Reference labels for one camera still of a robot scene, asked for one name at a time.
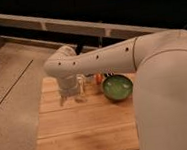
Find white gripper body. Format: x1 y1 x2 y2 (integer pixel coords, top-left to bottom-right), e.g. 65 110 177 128
56 76 79 97

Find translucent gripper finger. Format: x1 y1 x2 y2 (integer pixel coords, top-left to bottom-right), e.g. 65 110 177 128
74 94 85 103
59 97 66 106

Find green ceramic bowl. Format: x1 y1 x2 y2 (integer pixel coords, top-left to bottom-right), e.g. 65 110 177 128
102 74 133 101

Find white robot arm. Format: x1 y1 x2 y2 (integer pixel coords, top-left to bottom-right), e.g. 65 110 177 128
45 29 187 150

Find white wooden block toy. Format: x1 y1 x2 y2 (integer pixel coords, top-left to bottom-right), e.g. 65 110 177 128
77 76 87 103

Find orange small object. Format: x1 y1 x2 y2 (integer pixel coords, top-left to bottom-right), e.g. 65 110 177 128
94 73 103 84

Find wooden board table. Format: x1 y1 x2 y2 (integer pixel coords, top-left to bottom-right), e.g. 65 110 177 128
36 77 139 150

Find black table leg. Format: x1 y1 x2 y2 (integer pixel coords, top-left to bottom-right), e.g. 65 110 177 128
75 44 84 55

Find white shelf rail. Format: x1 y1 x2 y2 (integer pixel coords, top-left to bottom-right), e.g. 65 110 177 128
0 14 165 39

